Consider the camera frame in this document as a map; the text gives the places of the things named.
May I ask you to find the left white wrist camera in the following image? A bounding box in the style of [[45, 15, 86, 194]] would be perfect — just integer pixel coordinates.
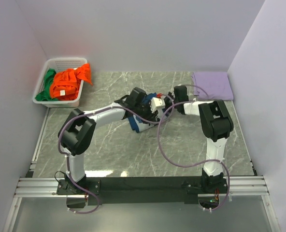
[[150, 94, 165, 113]]

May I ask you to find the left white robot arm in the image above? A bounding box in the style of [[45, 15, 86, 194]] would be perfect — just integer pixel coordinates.
[[58, 87, 159, 194]]

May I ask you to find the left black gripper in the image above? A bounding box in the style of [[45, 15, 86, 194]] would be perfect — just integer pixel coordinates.
[[134, 100, 158, 124]]

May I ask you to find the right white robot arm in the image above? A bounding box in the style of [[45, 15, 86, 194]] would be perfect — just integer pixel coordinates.
[[172, 85, 234, 193]]

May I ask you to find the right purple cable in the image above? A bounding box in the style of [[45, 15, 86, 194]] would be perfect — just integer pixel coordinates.
[[157, 84, 231, 215]]

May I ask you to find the orange t shirt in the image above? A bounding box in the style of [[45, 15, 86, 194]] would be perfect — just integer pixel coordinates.
[[49, 63, 93, 101]]

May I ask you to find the blue t shirt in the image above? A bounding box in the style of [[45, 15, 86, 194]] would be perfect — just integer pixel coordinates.
[[128, 93, 164, 133]]

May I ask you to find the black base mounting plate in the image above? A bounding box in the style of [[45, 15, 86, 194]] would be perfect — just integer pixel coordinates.
[[57, 176, 228, 205]]

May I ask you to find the folded purple t shirt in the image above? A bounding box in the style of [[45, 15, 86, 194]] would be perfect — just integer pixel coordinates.
[[191, 72, 233, 101]]

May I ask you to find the white plastic laundry basket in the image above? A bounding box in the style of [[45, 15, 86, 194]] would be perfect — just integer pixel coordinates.
[[33, 58, 92, 108]]

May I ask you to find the green t shirt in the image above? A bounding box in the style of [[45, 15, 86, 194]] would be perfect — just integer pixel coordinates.
[[35, 69, 58, 102]]

